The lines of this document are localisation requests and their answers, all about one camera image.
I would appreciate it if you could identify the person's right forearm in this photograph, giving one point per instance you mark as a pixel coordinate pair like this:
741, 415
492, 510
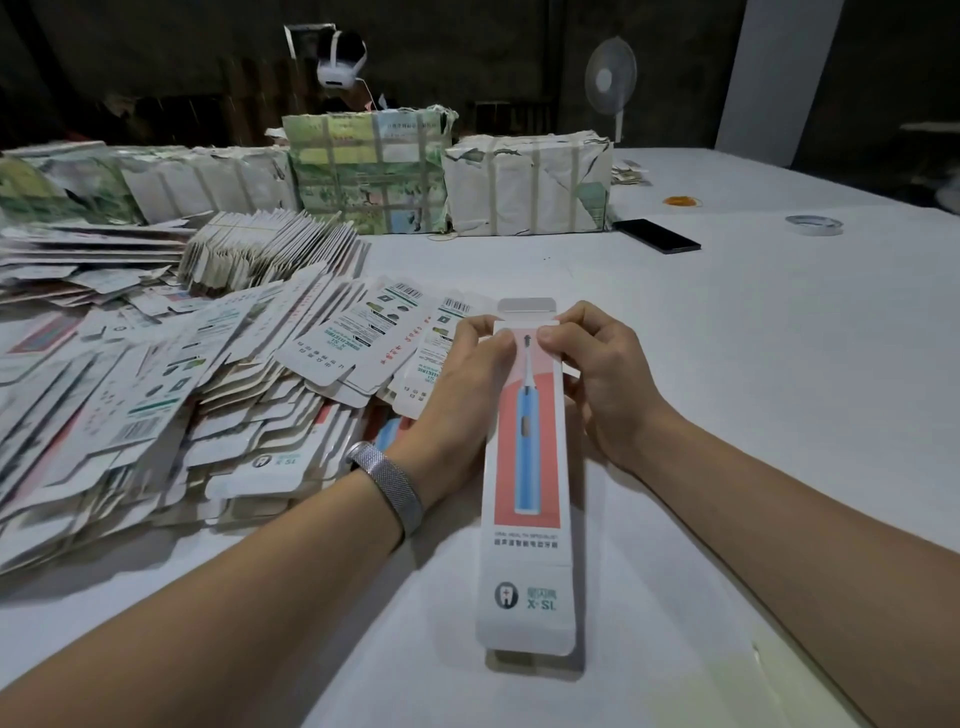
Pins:
818, 563

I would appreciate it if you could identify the white tape roll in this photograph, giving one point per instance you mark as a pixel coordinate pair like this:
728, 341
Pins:
789, 225

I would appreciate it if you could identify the fanned stack of white cartons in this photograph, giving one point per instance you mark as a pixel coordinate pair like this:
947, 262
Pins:
270, 252

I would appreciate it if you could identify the person's left hand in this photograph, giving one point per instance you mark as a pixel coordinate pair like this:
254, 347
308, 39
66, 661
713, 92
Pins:
458, 405

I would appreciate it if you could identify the white standing fan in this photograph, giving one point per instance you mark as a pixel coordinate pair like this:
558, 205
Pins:
611, 72

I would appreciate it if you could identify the green printed wrapped bundle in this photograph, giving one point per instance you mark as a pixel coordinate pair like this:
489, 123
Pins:
368, 168

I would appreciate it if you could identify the white head-mounted camera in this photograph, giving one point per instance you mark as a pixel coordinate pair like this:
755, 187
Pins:
342, 66

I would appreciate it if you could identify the white board panel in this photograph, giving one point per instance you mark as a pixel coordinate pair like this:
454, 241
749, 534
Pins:
780, 75

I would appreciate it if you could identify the small white paper stack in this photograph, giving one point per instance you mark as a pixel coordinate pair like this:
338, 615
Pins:
630, 173

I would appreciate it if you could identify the grey band wristwatch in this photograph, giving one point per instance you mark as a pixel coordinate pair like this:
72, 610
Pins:
390, 483

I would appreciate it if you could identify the dark wooden chair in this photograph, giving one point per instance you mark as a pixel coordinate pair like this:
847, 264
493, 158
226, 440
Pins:
510, 117

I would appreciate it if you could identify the black smartphone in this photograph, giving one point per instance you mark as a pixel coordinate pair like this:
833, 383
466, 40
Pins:
656, 236

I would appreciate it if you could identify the cluttered side table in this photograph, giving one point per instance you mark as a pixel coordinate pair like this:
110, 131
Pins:
938, 165

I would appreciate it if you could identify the row of white wrapped bundles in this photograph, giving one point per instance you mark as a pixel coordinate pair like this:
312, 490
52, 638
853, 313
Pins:
158, 183

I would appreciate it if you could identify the person's left forearm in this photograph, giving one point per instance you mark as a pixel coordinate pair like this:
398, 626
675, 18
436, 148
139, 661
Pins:
210, 600

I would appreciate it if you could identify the person's right hand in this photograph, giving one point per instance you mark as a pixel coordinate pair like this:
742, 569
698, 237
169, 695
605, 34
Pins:
608, 383

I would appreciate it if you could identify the pile of cartons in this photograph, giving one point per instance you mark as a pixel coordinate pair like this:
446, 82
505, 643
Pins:
173, 390

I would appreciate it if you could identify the small orange tape roll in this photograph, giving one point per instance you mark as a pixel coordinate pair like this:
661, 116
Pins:
680, 200

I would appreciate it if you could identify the toothbrush carton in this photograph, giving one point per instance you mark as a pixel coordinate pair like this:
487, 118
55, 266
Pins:
528, 555

